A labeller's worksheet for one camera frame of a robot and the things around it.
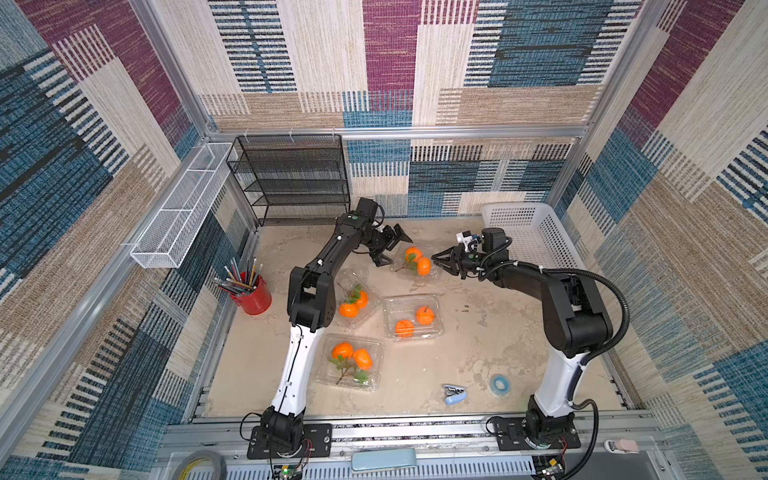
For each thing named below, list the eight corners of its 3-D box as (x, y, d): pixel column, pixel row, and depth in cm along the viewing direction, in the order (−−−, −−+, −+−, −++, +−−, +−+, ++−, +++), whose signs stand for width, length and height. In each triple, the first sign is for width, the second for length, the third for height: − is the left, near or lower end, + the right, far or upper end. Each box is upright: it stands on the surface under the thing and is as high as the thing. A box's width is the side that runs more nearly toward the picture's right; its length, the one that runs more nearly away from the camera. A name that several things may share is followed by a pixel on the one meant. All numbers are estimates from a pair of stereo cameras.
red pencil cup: (238, 306, 99) (222, 286, 90) (263, 287, 104) (250, 266, 94) (253, 322, 96) (238, 302, 86) (278, 301, 100) (266, 280, 91)
